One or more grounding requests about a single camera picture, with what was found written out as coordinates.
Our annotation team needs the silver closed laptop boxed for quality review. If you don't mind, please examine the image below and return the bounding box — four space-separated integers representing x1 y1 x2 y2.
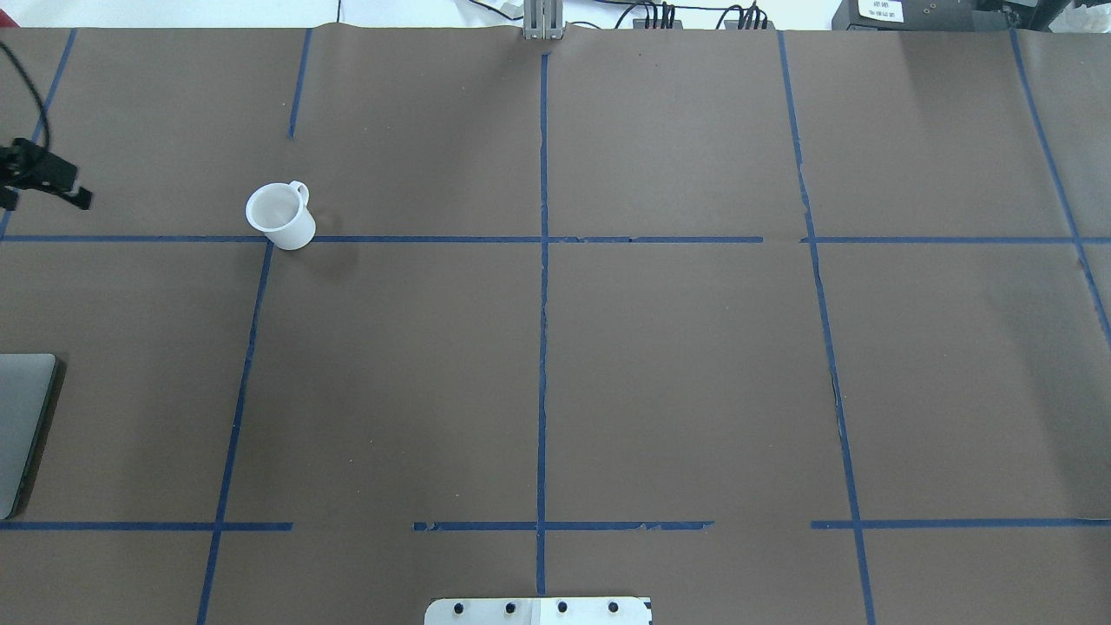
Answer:
1 353 58 521

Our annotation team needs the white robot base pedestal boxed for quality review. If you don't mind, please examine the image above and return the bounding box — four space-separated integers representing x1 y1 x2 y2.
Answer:
424 596 654 624

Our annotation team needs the grey cable connector right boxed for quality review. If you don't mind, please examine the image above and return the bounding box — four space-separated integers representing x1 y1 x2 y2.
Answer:
715 1 774 30

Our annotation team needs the aluminium frame post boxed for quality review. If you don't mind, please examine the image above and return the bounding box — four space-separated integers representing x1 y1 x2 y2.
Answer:
523 0 565 41

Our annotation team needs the white plastic cup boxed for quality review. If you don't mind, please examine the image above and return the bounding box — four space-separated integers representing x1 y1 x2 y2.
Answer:
246 181 317 252

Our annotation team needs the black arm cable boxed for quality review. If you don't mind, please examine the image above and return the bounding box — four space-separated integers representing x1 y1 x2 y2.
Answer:
0 40 51 150

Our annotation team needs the grey cable connector left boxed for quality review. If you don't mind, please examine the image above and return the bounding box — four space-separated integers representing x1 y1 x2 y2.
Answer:
628 1 683 30

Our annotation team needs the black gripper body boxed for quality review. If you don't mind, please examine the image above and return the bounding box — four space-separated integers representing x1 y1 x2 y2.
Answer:
1 139 78 194

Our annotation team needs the grey cable connector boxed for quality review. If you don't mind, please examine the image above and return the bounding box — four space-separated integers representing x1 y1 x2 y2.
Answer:
715 1 774 30
628 1 683 30

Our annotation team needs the black device with label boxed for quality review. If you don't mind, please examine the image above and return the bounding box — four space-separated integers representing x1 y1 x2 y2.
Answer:
831 1 1028 32

